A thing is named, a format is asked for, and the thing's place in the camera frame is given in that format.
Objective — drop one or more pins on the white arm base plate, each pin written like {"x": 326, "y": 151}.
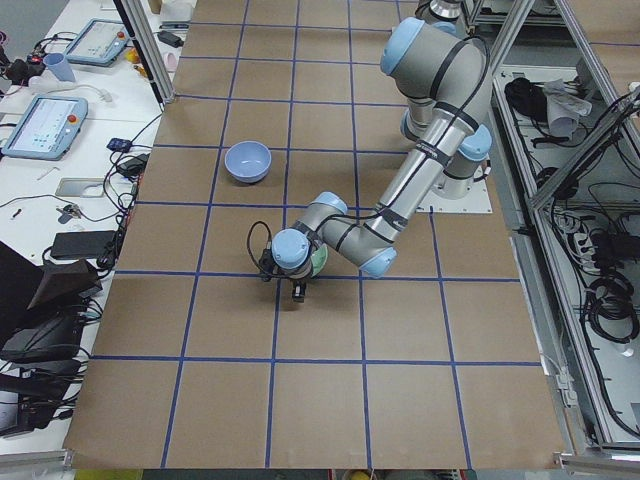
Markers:
{"x": 461, "y": 188}

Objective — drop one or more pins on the lower teach pendant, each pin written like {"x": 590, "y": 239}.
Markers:
{"x": 47, "y": 129}

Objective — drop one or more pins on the black power adapter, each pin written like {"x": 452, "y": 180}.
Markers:
{"x": 170, "y": 39}

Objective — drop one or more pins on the teach pendant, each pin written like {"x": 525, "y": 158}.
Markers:
{"x": 98, "y": 44}
{"x": 47, "y": 129}

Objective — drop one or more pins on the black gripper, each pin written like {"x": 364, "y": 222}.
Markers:
{"x": 298, "y": 281}

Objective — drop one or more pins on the aluminium frame post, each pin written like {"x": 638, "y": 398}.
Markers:
{"x": 137, "y": 26}

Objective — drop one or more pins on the small blue device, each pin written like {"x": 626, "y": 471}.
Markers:
{"x": 119, "y": 145}

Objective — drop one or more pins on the upper teach pendant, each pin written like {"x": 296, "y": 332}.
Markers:
{"x": 98, "y": 44}

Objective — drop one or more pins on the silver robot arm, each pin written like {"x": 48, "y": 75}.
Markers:
{"x": 447, "y": 83}

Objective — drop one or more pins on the black flat box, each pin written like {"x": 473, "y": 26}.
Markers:
{"x": 81, "y": 244}

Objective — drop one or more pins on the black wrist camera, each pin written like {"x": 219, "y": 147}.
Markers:
{"x": 267, "y": 266}

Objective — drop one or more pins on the blue bowl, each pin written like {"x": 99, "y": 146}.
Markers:
{"x": 248, "y": 161}

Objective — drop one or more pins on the brown paper table cover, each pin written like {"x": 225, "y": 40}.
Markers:
{"x": 200, "y": 364}

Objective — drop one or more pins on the white power strip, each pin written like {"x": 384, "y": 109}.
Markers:
{"x": 578, "y": 240}

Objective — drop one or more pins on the light blue plastic cup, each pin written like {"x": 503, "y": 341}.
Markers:
{"x": 58, "y": 64}

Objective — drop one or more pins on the green bowl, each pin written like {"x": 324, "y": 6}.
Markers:
{"x": 319, "y": 259}

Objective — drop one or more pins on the silver metal tray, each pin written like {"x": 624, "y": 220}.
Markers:
{"x": 80, "y": 188}

